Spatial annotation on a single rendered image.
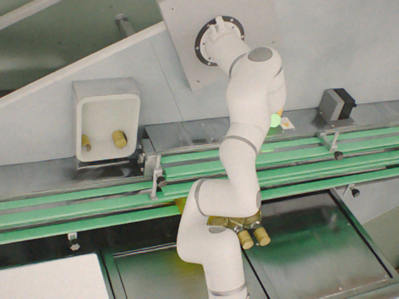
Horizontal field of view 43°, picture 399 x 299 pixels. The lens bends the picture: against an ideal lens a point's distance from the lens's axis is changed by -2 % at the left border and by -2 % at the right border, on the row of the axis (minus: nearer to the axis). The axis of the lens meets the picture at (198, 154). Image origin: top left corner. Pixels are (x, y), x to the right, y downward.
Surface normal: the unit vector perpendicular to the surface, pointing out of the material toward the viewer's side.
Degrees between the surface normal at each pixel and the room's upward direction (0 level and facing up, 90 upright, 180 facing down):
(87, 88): 90
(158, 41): 0
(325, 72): 0
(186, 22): 3
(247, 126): 79
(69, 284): 90
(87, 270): 90
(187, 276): 90
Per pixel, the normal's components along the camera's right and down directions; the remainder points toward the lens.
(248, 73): -0.27, -0.65
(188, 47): 0.40, 0.61
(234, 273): 0.50, 0.09
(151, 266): 0.16, -0.75
